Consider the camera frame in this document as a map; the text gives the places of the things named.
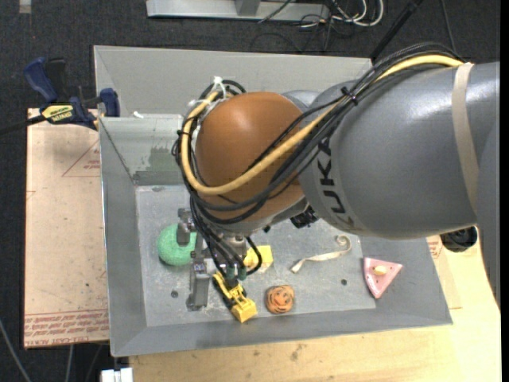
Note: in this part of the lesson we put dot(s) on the pale grey metal gripper finger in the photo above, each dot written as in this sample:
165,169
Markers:
199,289
183,234

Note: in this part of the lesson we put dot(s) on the yellow sponge block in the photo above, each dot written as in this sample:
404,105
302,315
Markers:
265,255

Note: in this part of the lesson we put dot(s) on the yellow toy excavator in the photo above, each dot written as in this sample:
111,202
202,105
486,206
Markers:
240,301

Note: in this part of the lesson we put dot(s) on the orange black striped ball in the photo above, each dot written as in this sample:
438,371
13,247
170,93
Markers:
280,299

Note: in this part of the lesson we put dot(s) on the beige ribbon strip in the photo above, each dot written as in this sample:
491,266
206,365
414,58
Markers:
322,258

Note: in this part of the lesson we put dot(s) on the grey metal bin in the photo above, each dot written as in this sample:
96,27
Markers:
318,289

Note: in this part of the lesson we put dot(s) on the brown cardboard board red print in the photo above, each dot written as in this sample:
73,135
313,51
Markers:
63,229

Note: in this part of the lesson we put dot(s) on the pink triangular toy slice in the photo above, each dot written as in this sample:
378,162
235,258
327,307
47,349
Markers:
378,279

